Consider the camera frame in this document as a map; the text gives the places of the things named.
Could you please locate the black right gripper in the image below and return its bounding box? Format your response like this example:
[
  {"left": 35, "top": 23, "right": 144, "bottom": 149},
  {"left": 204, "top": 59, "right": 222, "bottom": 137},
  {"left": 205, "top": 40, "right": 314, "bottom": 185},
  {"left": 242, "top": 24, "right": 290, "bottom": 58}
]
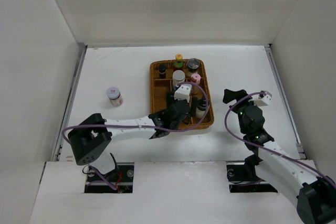
[{"left": 223, "top": 89, "right": 261, "bottom": 134}]

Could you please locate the black stopper white bottle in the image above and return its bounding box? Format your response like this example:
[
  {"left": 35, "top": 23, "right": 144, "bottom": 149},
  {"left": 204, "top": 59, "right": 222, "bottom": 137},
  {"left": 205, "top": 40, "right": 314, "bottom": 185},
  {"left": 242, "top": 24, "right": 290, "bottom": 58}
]
[{"left": 195, "top": 98, "right": 208, "bottom": 119}]

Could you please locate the silver lid tall jar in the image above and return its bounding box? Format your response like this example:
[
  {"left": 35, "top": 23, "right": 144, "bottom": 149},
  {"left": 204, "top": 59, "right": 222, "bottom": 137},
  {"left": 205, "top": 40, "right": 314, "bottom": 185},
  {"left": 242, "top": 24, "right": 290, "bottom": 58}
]
[{"left": 172, "top": 70, "right": 185, "bottom": 90}]

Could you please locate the pink lid spice jar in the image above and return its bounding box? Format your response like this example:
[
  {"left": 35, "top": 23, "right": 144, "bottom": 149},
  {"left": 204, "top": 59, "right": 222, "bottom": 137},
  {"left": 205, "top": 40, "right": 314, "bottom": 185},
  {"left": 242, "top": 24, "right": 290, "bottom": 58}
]
[{"left": 191, "top": 73, "right": 202, "bottom": 88}]

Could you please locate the yellow cap sauce bottle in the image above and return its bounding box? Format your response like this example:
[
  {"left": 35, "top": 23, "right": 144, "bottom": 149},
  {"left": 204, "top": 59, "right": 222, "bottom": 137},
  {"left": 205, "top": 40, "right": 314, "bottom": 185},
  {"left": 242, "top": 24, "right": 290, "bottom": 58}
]
[{"left": 173, "top": 54, "right": 183, "bottom": 71}]

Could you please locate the small black cap bottle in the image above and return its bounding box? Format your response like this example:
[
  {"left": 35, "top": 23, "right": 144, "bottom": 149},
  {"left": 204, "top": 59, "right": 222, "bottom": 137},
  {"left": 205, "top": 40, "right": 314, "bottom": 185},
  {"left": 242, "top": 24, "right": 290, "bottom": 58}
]
[{"left": 158, "top": 64, "right": 166, "bottom": 79}]

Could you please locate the black cap salt grinder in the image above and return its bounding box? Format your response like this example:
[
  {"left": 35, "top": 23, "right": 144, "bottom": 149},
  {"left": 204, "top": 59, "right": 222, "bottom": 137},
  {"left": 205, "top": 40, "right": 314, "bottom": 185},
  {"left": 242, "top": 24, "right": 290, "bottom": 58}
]
[{"left": 187, "top": 58, "right": 201, "bottom": 77}]

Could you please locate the white lid brown jar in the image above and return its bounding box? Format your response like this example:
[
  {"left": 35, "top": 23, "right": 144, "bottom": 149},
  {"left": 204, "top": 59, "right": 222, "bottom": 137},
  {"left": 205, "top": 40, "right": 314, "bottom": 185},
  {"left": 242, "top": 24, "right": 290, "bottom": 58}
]
[{"left": 107, "top": 87, "right": 123, "bottom": 107}]

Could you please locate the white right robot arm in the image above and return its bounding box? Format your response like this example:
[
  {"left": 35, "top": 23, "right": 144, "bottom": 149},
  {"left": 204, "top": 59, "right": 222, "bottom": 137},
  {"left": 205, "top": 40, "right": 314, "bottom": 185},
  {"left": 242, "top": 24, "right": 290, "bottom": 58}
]
[{"left": 223, "top": 89, "right": 335, "bottom": 223}]

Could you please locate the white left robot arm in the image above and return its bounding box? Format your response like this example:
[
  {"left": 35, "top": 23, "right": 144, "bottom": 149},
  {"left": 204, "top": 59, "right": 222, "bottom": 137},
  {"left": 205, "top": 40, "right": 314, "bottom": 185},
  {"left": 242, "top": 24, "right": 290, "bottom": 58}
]
[{"left": 68, "top": 91, "right": 191, "bottom": 182}]

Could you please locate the brown wicker divided tray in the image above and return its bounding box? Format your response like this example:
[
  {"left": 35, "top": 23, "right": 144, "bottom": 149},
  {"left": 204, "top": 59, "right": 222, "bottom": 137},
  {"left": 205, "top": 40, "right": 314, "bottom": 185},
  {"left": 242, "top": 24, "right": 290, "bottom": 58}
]
[{"left": 150, "top": 58, "right": 214, "bottom": 131}]

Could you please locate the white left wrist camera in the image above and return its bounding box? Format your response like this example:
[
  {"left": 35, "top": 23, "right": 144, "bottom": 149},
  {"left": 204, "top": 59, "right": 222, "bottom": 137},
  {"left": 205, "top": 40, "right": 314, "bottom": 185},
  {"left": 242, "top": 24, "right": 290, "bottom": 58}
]
[{"left": 174, "top": 84, "right": 192, "bottom": 103}]

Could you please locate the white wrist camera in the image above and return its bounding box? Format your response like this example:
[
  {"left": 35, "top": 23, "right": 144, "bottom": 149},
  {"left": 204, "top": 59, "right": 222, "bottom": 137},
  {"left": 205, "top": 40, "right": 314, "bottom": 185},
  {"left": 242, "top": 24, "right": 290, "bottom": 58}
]
[
  {"left": 252, "top": 91, "right": 272, "bottom": 107},
  {"left": 174, "top": 84, "right": 192, "bottom": 103}
]

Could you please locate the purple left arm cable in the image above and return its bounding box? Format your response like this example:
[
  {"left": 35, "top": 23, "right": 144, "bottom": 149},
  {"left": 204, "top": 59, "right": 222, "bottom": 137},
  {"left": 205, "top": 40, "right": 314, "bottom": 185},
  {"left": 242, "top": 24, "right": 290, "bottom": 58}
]
[{"left": 61, "top": 81, "right": 209, "bottom": 190}]

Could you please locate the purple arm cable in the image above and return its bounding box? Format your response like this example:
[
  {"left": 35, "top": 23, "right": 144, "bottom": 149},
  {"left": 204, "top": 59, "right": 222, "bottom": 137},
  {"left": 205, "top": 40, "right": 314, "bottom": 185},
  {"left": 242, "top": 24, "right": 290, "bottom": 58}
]
[
  {"left": 61, "top": 81, "right": 209, "bottom": 190},
  {"left": 224, "top": 91, "right": 336, "bottom": 186}
]

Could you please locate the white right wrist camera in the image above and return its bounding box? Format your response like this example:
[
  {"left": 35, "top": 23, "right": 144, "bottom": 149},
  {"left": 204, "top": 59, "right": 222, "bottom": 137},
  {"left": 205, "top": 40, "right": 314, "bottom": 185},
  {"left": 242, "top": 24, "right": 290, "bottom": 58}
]
[{"left": 252, "top": 91, "right": 272, "bottom": 107}]

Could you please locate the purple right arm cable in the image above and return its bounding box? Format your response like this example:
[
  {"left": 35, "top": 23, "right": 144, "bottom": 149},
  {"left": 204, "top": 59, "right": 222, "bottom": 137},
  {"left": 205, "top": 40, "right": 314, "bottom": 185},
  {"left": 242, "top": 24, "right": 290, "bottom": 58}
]
[{"left": 224, "top": 91, "right": 336, "bottom": 186}]

